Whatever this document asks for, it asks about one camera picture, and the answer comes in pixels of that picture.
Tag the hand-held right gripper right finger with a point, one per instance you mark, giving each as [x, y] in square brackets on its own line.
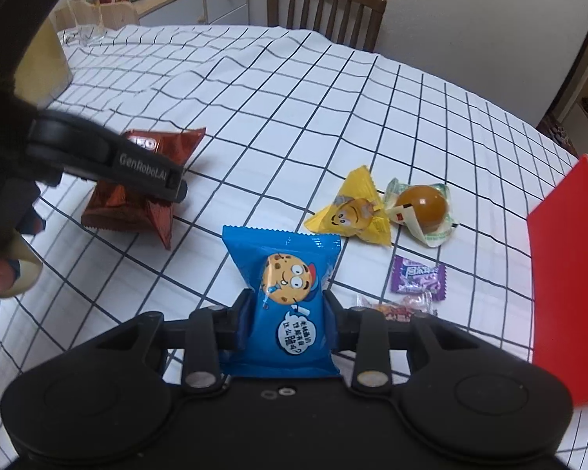
[334, 325]

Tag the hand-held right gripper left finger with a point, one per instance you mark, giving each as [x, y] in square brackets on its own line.
[240, 323]

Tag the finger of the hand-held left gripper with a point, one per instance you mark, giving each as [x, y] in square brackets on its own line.
[147, 169]

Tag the brown foil snack packet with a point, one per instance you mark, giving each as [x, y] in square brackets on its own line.
[142, 210]

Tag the blue cookie packet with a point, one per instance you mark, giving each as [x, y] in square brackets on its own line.
[284, 303]

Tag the yellow snack packet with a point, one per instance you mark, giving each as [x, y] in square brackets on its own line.
[353, 215]

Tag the brown egg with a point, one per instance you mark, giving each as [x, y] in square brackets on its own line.
[421, 208]

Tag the red cardboard box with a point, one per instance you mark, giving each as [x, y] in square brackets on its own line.
[573, 279]

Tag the gold jug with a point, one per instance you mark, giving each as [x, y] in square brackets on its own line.
[49, 68]

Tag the clear wrapped red candy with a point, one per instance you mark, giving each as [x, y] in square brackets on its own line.
[397, 309]

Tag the purple candy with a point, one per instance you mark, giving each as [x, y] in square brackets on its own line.
[416, 275]

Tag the light wooden rack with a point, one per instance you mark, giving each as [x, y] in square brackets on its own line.
[112, 14]

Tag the white checkered tablecloth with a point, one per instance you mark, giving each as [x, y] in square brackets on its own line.
[274, 107]

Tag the brown wooden chair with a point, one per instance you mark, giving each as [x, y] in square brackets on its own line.
[323, 5]

